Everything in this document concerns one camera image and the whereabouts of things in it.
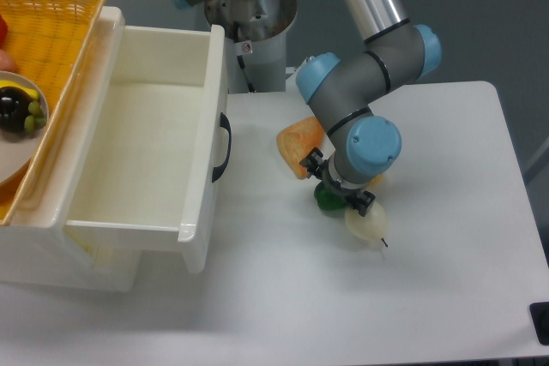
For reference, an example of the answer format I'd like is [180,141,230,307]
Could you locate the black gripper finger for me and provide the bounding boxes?
[347,189,376,217]
[299,147,324,180]

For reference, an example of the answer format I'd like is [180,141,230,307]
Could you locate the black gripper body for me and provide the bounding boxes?
[319,160,362,202]

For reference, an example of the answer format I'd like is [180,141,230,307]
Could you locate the green bell pepper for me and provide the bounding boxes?
[313,182,347,211]

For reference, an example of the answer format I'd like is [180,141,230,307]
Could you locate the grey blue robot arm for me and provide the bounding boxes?
[173,0,442,215]

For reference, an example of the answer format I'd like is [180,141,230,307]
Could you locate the yellow bell pepper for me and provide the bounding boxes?
[367,174,383,188]

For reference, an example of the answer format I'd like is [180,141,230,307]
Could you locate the white pear with stem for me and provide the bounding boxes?
[344,202,389,247]

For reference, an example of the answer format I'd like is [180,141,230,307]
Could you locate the orange triangular bread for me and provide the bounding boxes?
[276,116,325,180]

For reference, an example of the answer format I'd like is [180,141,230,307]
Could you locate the white plastic drawer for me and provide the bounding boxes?
[66,26,228,273]

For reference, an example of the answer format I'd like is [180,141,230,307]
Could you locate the black corner object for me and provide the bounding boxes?
[529,302,549,346]

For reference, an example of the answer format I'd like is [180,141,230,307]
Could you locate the green grapes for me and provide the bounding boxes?
[23,100,46,135]

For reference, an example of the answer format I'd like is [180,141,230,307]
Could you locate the yellow fruit slice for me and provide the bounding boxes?
[0,80,39,100]

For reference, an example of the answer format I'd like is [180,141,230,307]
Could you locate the white drawer cabinet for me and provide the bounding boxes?
[1,7,142,291]

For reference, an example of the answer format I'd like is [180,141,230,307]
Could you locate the white plate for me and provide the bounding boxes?
[1,71,50,185]

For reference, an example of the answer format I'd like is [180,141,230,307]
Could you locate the yellow woven basket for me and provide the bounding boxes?
[1,0,106,226]

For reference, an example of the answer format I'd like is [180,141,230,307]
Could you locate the dark purple mangosteen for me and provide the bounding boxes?
[1,86,33,133]

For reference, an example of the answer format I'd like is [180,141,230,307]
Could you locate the pink peach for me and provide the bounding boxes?
[0,50,18,73]

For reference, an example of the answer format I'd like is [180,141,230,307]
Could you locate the red tomato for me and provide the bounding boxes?
[0,15,9,45]

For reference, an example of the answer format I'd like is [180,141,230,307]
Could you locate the white metal bracket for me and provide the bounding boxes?
[285,56,316,92]

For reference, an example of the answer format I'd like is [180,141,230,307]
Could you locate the black drawer handle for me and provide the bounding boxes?
[212,112,232,183]

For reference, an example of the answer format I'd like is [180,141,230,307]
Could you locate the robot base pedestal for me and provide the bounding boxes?
[204,0,297,93]

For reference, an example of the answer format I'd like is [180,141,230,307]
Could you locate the black cable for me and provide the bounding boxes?
[233,22,257,93]

